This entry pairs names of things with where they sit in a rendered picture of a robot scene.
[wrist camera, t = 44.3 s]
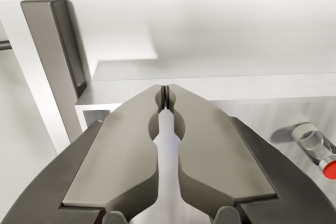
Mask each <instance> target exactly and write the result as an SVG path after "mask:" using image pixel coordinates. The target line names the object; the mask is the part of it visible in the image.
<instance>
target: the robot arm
mask: <svg viewBox="0 0 336 224"><path fill-rule="evenodd" d="M165 99H166V108H167V110H170V112H171V113H172V114H173V115H174V133H175V134H176V135H177V136H178V137H179V139H180V140H181V142H180V144H179V146H178V181H179V188H180V195H181V198H182V199H183V200H184V202H186V203H187V204H189V205H190V206H192V207H194V208H196V209H198V210H200V211H201V212H203V213H205V214H207V215H208V216H209V219H210V223H211V224H336V208H335V207H334V205H333V204H332V203H331V201H330V200H329V199H328V197H327V196H326V195H325V194H324V193H323V191H322V190H321V189H320V188H319V187H318V186H317V184H316V183H315V182H314V181H313V180H312V179H311V178H310V177H309V176H308V175H307V174H306V173H305V172H304V171H303V170H302V169H301V168H300V167H299V166H298V165H297V164H296V163H295V162H293V161H292V160H291V159H290V158H289V157H288V156H286V155H285V154H284V153H283V152H281V151H280V150H279V149H278V148H276V147H275V146H274V145H273V144H271V143H270V142H269V141H268V140H266V139H265V138H264V137H263V136H261V135H260V134H259V133H257V132H256V131H255V130H254V129H252V128H251V127H250V126H249V125H247V124H246V123H245V122H244V121H242V120H241V119H240V118H239V117H237V116H236V115H235V116H229V115H227V114H226V113H225V112H224V111H223V110H221V109H220V108H219V107H218V106H216V105H215V104H213V103H212V102H210V101H208V100H207V99H205V98H203V97H201V96H199V95H197V94H195V93H193V92H191V91H189V90H187V89H185V88H183V87H181V86H179V85H177V84H174V83H172V84H169V85H160V84H155V85H153V86H151V87H149V88H148V89H146V90H144V91H142V92H141V93H139V94H137V95H135V96H134V97H132V98H130V99H129V100H127V101H125V102H124V103H122V104H121V105H120V106H118V107H117V108H116V109H115V110H113V111H112V112H111V113H110V114H109V115H108V116H107V117H106V118H105V119H104V120H96V121H95V122H94V123H92V124H91V125H90V126H89V127H88V128H87V129H86V130H85V131H84V132H83V133H82V134H80V135H79V136H78V137H77V138H76V139H75V140H74V141H73V142H72V143H71V144H70V145H68V146H67V147H66V148H65V149H64V150H63V151H62V152H61V153H60V154H59V155H58V156H56V157H55V158H54V159H53V160H52V161H51V162H50V163H49V164H48V165H47V166H46V167H45V168H44V169H43V170H42V171H41V172H40V173H39V174H38V175H37V176H36V177H35V178H34V179H33V180H32V181H31V182H30V184H29V185H28V186H27V187H26V188H25V189H24V191H23V192H22V193H21V194H20V196H19V197H18V198H17V200H16V201H15V202H14V204H13V205H12V206H11V208H10V209H9V211H8V212H7V214H6V215H5V217H4V218H3V220H2V221H1V223H0V224H130V220H131V219H132V218H134V217H135V216H137V215H138V214H140V213H141V212H143V211H144V210H146V209H147V208H149V207H150V206H152V205H153V204H154V203H155V202H156V201H157V199H158V194H159V163H158V148H157V145H156V144H155V143H154V139H155V138H156V137H157V135H158V134H159V132H160V130H159V114H160V112H161V111H162V110H164V109H165Z"/></svg>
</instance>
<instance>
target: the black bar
mask: <svg viewBox="0 0 336 224"><path fill-rule="evenodd" d="M20 6H21V9H22V12H23V15H24V17H25V20H26V23H27V26H28V28H29V31H30V34H31V37H32V40H33V42H34V45H35V48H36V51H37V53H38V56H39V59H40V62H41V64H42V67H43V70H44V73H45V75H46V78H47V81H48V84H49V86H50V89H51V92H52V95H53V98H54V100H55V103H56V106H57V109H58V111H59V114H60V117H61V120H62V122H63V125H64V128H65V131H66V133H67V136H68V139H69V142H70V144H71V143H72V142H73V141H74V140H75V139H76V138H77V137H78V136H79V135H80V134H82V133H83V131H82V127H81V124H80V121H79V118H78V115H77V111H76V108H75V104H76V103H77V101H78V99H79V98H80V96H81V95H82V93H83V92H84V90H85V89H86V87H87V84H86V80H85V76H84V72H83V68H82V65H81V61H80V57H79V53H78V49H77V45H76V41H75V37H74V33H73V29H72V25H71V21H70V17H69V13H68V9H67V6H66V2H65V0H22V1H21V2H20Z"/></svg>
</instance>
